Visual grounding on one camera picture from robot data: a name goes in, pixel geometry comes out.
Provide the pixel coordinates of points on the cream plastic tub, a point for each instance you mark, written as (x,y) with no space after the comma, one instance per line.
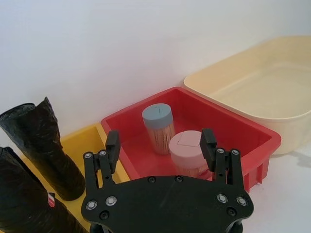
(267,133)

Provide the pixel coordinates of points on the pink-lidded toothpick jar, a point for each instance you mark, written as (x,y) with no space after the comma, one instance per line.
(184,155)

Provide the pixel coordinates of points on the white table cloth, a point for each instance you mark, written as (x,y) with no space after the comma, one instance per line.
(279,194)

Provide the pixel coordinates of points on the blue-lidded toothpick jar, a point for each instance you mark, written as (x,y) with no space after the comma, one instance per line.
(158,116)

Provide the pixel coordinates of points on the yellow plastic bin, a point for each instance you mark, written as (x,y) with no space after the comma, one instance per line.
(80,140)

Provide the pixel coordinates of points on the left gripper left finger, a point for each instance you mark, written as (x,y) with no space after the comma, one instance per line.
(113,153)

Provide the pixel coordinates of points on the black trash bag roll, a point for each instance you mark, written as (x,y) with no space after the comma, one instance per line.
(22,199)
(43,150)

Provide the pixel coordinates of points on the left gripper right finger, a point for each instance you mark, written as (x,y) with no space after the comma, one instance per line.
(209,150)

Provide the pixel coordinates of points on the red plastic bin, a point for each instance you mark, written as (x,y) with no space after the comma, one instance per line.
(243,136)

